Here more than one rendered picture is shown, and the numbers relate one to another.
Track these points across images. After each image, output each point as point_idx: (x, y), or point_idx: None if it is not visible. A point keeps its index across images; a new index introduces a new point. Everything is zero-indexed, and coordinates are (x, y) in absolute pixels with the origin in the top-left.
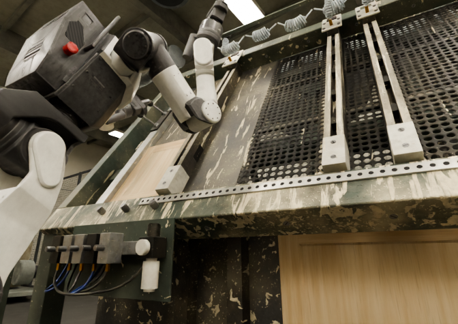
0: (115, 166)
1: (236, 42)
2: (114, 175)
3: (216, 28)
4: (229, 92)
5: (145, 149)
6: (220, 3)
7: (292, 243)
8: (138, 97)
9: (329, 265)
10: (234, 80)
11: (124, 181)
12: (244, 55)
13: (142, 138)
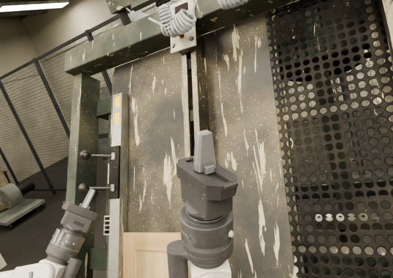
0: (86, 247)
1: (188, 13)
2: (92, 261)
3: (226, 240)
4: (205, 116)
5: (120, 242)
6: (221, 196)
7: None
8: (77, 206)
9: None
10: (202, 80)
11: None
12: (202, 16)
13: (93, 176)
